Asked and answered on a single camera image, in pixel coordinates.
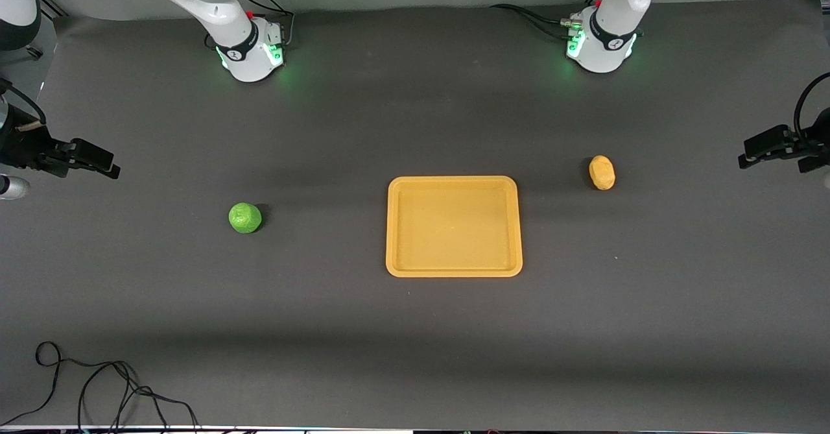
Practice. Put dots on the dark grey table mat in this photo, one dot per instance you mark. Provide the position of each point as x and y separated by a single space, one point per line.
415 356

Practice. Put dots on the green apple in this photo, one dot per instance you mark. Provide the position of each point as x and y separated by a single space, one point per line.
245 218

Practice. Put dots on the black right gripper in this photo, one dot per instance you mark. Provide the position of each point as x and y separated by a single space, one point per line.
24 147

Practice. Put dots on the yellow potato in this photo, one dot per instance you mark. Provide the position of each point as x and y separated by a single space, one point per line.
602 172

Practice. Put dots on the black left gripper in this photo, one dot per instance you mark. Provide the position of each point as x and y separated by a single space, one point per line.
818 138

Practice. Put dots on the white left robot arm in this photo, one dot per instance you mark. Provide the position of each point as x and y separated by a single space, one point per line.
613 12

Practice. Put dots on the yellow plastic tray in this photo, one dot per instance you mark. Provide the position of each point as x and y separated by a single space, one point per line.
454 226

